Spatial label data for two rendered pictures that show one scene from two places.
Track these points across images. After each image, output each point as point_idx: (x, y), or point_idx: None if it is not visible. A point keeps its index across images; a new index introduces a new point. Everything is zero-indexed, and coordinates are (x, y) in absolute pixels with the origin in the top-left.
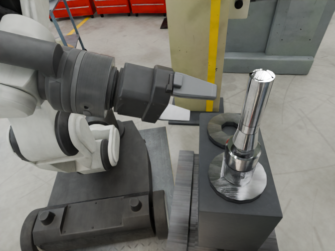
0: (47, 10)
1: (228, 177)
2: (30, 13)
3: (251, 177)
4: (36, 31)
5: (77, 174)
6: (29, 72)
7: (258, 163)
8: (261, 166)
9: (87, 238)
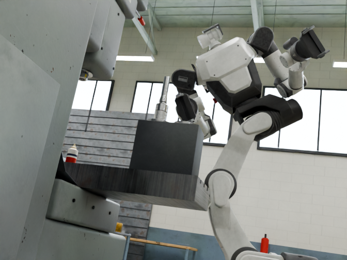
0: (261, 127)
1: None
2: (246, 122)
3: (154, 116)
4: (196, 98)
5: None
6: None
7: (162, 119)
8: (160, 119)
9: None
